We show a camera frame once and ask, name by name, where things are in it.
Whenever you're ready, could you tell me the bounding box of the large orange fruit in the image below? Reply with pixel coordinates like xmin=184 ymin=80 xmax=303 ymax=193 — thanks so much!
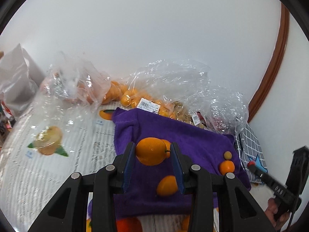
xmin=136 ymin=137 xmax=167 ymax=166

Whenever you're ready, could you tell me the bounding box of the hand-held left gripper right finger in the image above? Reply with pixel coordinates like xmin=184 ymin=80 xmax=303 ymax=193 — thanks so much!
xmin=170 ymin=142 xmax=276 ymax=232

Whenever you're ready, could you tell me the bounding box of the clear bag of red fruits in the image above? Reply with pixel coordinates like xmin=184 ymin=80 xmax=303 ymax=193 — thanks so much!
xmin=195 ymin=87 xmax=249 ymax=138

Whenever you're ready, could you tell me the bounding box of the clear plastic bag of oranges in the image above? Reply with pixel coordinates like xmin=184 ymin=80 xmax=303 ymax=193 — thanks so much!
xmin=103 ymin=80 xmax=177 ymax=120
xmin=40 ymin=52 xmax=111 ymax=105

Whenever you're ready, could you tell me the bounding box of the brown wooden door frame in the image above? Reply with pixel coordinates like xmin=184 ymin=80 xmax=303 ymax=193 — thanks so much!
xmin=247 ymin=1 xmax=290 ymax=124

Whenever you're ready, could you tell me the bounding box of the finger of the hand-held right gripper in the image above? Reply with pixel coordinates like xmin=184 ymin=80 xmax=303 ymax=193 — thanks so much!
xmin=286 ymin=146 xmax=309 ymax=198
xmin=248 ymin=161 xmax=276 ymax=192

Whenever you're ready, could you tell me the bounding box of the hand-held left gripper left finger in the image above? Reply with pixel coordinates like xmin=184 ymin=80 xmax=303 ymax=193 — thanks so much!
xmin=28 ymin=142 xmax=136 ymax=232

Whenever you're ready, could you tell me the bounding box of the person's right hand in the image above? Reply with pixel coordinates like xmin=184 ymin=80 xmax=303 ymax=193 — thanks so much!
xmin=265 ymin=198 xmax=291 ymax=231

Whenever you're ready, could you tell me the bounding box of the round orange fruit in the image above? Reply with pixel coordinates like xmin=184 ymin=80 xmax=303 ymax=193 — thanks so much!
xmin=219 ymin=160 xmax=235 ymax=175
xmin=160 ymin=139 xmax=172 ymax=159
xmin=156 ymin=175 xmax=178 ymax=197

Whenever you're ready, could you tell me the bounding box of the white plastic bag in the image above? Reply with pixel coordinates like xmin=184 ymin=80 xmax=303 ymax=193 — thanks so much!
xmin=0 ymin=43 xmax=45 ymax=116

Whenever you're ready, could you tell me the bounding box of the purple towel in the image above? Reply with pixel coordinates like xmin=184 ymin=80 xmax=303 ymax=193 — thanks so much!
xmin=87 ymin=107 xmax=251 ymax=219

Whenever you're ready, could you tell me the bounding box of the grey checked cushion blue star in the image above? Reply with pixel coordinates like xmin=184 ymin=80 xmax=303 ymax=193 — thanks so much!
xmin=235 ymin=123 xmax=268 ymax=184

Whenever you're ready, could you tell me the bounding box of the crumpled clear plastic bag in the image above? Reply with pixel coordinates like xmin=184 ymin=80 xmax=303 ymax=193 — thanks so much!
xmin=128 ymin=59 xmax=242 ymax=126

